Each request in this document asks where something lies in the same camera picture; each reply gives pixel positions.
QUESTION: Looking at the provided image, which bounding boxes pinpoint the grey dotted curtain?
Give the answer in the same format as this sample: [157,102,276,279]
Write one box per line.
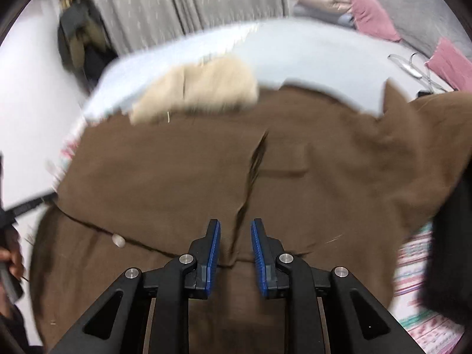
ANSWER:
[61,0,289,57]

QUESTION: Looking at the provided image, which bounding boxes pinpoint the light blue bedsheet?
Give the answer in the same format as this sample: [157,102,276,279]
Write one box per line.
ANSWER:
[83,18,455,119]

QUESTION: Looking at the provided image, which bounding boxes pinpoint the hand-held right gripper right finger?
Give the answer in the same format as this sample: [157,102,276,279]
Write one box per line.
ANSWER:
[251,218,425,354]

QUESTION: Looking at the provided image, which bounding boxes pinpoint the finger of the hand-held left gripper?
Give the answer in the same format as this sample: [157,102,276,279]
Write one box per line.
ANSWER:
[11,191,57,217]

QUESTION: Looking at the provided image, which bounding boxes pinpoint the grey blanket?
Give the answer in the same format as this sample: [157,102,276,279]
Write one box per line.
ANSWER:
[339,0,472,60]

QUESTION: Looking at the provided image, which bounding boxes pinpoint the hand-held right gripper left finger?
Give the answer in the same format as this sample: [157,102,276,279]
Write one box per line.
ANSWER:
[48,219,222,354]

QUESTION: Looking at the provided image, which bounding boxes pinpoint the black garment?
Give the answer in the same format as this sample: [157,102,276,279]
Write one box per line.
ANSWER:
[420,181,472,326]

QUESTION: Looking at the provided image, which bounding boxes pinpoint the blue-grey pillow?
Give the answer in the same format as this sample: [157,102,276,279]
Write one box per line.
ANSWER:
[334,11,357,29]

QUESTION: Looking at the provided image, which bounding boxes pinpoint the beige fur collar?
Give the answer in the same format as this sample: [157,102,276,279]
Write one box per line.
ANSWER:
[129,57,259,124]

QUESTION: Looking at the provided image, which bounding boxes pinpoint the person's left hand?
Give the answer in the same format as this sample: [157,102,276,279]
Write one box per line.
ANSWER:
[0,228,25,281]

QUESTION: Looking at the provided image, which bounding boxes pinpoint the red green patterned blanket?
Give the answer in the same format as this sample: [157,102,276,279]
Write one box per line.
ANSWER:
[391,221,470,352]

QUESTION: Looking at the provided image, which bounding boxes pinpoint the dark hanging jacket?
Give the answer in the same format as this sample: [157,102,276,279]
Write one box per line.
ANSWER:
[57,0,119,90]

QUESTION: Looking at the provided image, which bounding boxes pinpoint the brown coat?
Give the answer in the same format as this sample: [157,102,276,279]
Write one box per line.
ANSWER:
[29,81,472,354]

